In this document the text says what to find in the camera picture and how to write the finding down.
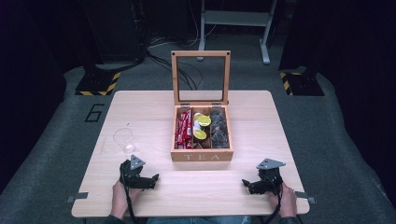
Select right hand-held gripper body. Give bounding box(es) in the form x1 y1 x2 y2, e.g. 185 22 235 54
250 158 285 197

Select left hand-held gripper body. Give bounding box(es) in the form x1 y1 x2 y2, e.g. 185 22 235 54
119 154 154 190

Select person's left hand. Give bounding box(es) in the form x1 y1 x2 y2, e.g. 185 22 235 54
110 180 142 220

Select person's right hand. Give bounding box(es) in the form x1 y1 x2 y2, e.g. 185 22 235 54
268 182 299 219

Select grey table edge clip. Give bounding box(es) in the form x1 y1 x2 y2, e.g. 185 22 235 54
294 190 317 205
65 191 90 203

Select clear glass cup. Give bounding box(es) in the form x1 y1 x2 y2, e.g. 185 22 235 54
112 127 137 155

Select red sachet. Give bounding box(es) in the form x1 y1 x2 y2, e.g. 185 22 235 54
182 108 193 150
175 113 185 150

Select wooden tea box with lid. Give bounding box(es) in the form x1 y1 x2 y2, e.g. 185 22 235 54
170 50 234 163

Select pile of dark tea bags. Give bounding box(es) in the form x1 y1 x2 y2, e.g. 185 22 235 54
210 109 231 149

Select person's legs in jeans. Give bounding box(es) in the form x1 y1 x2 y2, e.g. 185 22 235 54
145 216 252 224

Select black yellow striped stand base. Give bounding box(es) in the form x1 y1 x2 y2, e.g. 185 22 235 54
278 70 325 97
75 71 121 97

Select white metal stand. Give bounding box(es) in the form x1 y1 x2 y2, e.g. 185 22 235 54
197 0 278 65

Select left hand-held gripper cable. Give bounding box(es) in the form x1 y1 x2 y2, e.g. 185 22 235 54
121 167 138 224

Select hand-held gripper cable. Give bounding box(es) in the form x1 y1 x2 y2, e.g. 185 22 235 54
264 175 285 224
121 167 138 224

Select right hand-held gripper cable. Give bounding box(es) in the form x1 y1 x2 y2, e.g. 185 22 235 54
264 175 285 224

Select black floor cables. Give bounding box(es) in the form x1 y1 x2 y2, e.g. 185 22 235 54
145 35 205 91

